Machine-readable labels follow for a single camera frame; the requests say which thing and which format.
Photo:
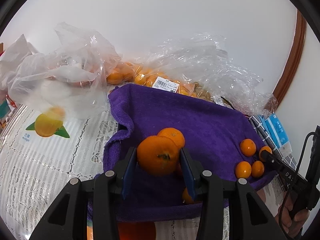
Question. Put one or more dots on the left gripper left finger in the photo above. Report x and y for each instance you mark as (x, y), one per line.
(66, 218)

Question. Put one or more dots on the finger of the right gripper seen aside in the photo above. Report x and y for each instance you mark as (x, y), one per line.
(284, 170)

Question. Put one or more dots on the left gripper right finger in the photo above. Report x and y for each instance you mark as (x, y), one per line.
(249, 218)

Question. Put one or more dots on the small orange kumquat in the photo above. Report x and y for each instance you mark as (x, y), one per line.
(257, 169)
(264, 148)
(248, 147)
(243, 170)

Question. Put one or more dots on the small orange mandarin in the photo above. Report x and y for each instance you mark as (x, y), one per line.
(186, 197)

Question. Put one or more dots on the orange persimmon with stem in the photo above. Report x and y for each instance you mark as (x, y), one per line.
(158, 156)

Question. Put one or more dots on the large orange mandarin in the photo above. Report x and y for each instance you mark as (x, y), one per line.
(174, 134)

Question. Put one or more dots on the grey checked folded cloth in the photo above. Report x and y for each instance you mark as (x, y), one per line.
(261, 130)

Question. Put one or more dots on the blue tissue pack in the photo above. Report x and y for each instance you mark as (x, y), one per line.
(277, 133)

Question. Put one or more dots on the purple towel covered tray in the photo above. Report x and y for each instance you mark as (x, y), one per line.
(148, 116)

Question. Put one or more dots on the crumpled clear plastic bag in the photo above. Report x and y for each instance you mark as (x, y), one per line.
(202, 62)

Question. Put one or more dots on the white plastic bag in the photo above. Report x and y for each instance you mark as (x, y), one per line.
(72, 77)

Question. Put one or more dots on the clear bag of oranges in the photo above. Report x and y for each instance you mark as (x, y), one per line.
(156, 77)

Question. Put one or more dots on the brown wooden door frame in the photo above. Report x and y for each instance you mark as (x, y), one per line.
(293, 59)

